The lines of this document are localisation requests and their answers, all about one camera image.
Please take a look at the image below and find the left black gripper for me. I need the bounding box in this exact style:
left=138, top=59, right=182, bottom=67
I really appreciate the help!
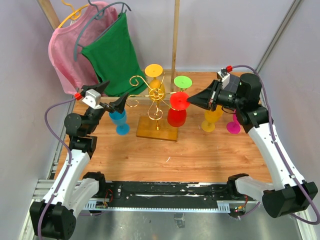
left=82, top=80, right=129, bottom=135

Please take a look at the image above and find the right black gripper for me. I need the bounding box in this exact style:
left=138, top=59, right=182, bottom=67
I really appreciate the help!
left=186, top=79, right=244, bottom=112

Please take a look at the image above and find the blue wine glass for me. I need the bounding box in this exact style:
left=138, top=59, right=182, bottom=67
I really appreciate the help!
left=109, top=110, right=130, bottom=136

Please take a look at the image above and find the green wine glass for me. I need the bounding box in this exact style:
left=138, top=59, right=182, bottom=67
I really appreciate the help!
left=173, top=75, right=193, bottom=91

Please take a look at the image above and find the red wine glass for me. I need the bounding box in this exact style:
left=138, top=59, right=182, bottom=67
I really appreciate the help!
left=167, top=91, right=190, bottom=128

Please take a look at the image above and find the pink wine glass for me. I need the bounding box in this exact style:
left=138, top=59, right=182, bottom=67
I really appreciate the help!
left=226, top=113, right=241, bottom=135

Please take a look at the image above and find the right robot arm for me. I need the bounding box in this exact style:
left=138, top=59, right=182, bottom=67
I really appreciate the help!
left=187, top=73, right=318, bottom=218

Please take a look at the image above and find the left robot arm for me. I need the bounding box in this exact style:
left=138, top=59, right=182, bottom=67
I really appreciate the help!
left=29, top=81, right=129, bottom=240

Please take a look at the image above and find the orange yellow wine glass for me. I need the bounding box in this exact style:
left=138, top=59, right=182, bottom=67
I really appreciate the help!
left=144, top=63, right=166, bottom=104

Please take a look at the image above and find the amber rack base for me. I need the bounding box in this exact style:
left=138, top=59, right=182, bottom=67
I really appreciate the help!
left=136, top=116, right=178, bottom=142

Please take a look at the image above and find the grey folded cloth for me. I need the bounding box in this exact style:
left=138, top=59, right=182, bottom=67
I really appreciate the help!
left=223, top=74, right=240, bottom=93

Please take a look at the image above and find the pink shirt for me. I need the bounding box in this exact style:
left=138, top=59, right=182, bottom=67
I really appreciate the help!
left=48, top=1, right=118, bottom=95

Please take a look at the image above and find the green shirt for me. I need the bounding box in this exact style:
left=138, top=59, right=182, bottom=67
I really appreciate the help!
left=81, top=13, right=147, bottom=97

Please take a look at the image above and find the yellow clothes hanger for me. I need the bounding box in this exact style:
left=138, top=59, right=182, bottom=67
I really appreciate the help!
left=57, top=0, right=89, bottom=29

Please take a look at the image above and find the aluminium corner profile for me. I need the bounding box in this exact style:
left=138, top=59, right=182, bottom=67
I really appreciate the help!
left=255, top=0, right=304, bottom=73

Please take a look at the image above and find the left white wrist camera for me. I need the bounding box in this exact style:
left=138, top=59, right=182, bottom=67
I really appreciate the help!
left=82, top=89, right=103, bottom=110

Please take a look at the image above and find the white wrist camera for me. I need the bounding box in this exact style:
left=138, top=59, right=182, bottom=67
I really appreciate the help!
left=216, top=68, right=230, bottom=89
left=82, top=89, right=103, bottom=110

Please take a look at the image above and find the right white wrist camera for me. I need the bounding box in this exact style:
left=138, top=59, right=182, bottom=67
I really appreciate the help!
left=216, top=68, right=230, bottom=89

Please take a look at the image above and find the gold wire glass rack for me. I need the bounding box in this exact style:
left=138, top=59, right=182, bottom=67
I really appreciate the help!
left=126, top=64, right=177, bottom=131

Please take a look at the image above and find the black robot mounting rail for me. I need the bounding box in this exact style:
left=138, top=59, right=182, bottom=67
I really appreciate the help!
left=84, top=180, right=253, bottom=214

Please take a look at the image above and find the wooden frame post centre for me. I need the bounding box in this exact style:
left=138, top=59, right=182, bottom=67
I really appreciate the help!
left=170, top=0, right=180, bottom=92

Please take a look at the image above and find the wooden frame post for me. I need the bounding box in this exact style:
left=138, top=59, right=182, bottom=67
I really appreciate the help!
left=37, top=0, right=61, bottom=30
left=170, top=0, right=180, bottom=92

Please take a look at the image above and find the wooden frame post left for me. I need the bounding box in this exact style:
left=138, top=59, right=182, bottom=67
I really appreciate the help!
left=37, top=0, right=61, bottom=30

